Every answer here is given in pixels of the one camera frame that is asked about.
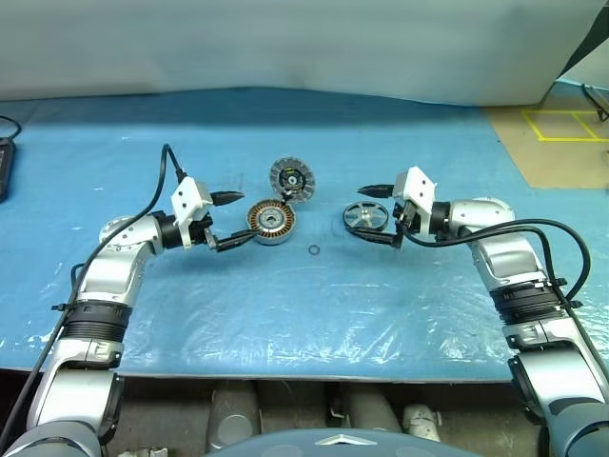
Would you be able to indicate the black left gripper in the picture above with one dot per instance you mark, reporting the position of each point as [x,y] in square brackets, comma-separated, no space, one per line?
[203,229]

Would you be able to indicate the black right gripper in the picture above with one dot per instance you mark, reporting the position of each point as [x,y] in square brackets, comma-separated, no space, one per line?
[407,216]

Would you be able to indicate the spoked silver motor rotor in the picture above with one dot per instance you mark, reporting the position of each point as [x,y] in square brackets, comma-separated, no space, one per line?
[364,215]

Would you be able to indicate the silver motor stator housing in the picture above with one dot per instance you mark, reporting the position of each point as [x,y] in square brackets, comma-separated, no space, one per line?
[272,224]

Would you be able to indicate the finned grey motor end cap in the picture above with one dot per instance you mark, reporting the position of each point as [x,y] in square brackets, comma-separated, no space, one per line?
[304,183]

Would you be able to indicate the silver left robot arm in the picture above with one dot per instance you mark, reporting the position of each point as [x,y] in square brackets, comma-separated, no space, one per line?
[104,281]

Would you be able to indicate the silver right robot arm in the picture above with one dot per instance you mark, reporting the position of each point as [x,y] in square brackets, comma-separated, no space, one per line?
[504,257]

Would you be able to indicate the blue table mat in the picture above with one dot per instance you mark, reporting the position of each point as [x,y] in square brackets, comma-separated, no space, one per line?
[333,143]

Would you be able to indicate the white backdrop sheet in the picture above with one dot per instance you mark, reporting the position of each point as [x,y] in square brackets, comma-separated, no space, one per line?
[285,43]

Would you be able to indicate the grey rounded cylinder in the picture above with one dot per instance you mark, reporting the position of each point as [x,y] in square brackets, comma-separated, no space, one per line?
[371,404]
[233,414]

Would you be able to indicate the small white rounded part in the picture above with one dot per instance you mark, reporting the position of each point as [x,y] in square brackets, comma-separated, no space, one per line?
[423,421]

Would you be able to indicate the black box device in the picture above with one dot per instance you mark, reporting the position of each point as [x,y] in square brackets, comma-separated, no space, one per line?
[5,166]

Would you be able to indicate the grey robot torso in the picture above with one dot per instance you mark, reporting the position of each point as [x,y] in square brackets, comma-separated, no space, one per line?
[266,447]

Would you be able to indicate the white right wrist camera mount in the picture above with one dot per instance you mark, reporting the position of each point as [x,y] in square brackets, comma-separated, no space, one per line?
[418,188]

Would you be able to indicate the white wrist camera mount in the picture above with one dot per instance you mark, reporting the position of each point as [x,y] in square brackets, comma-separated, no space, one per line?
[418,188]
[188,197]

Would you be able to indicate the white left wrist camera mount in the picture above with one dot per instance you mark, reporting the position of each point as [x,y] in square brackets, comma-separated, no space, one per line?
[188,197]

